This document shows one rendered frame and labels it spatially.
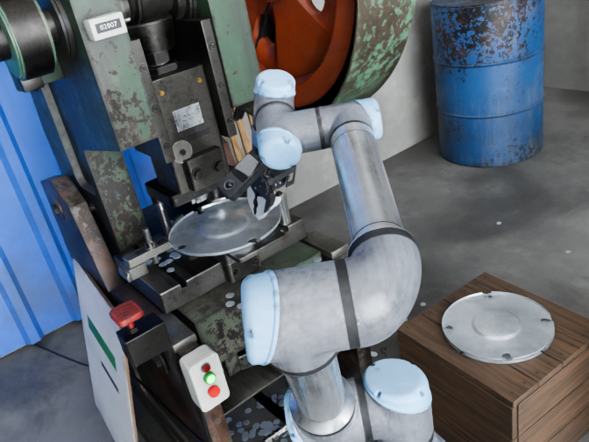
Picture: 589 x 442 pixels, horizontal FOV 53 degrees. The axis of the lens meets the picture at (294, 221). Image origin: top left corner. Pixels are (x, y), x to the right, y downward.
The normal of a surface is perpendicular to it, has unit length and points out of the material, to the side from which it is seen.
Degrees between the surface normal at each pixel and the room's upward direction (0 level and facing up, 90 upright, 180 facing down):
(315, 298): 42
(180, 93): 90
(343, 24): 90
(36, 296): 90
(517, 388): 0
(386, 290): 56
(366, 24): 106
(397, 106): 90
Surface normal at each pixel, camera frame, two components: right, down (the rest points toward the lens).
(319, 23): -0.78, 0.41
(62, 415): -0.18, -0.87
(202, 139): 0.61, 0.27
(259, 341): -0.04, 0.32
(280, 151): 0.09, 0.73
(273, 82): 0.11, -0.68
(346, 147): -0.56, -0.57
